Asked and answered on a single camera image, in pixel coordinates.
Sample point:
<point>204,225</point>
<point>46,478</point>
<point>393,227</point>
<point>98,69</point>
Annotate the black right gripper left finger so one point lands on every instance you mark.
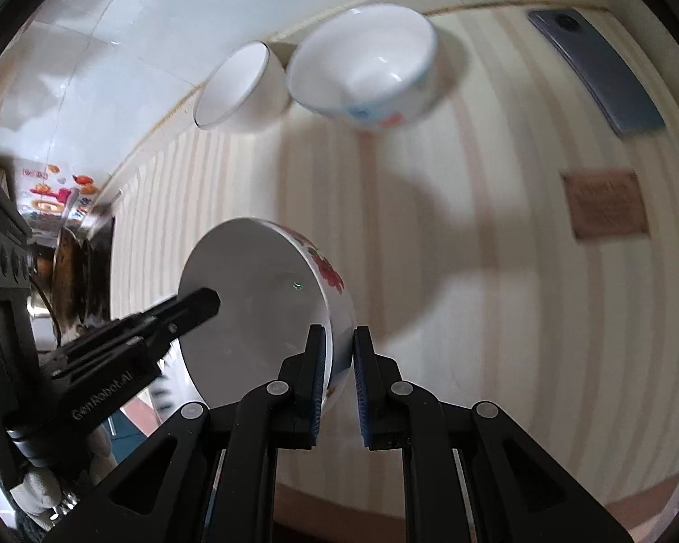
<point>208,474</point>

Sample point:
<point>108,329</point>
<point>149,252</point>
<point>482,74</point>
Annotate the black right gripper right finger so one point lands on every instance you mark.
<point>470,474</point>

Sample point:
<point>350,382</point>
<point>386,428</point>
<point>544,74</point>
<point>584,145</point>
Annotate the white bowl red flowers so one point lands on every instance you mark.
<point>273,284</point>

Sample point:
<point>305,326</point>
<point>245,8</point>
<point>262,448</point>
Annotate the white bowl grey rim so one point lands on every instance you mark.
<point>245,94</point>

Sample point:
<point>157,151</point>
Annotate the white bowl blue floral outside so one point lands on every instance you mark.
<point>372,67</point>

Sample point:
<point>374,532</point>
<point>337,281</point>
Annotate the white gloved left hand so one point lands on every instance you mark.
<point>46,495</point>

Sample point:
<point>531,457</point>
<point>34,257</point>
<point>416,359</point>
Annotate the dark steel wok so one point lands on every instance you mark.
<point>80,286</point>

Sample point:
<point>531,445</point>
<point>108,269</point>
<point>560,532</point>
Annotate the brown label patch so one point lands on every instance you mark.
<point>605,204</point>

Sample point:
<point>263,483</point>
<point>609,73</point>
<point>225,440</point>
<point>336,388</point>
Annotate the blue grey smartphone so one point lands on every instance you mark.
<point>622,99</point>

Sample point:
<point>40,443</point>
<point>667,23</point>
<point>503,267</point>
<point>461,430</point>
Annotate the colourful cartoon wall sticker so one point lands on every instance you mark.
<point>55,190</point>

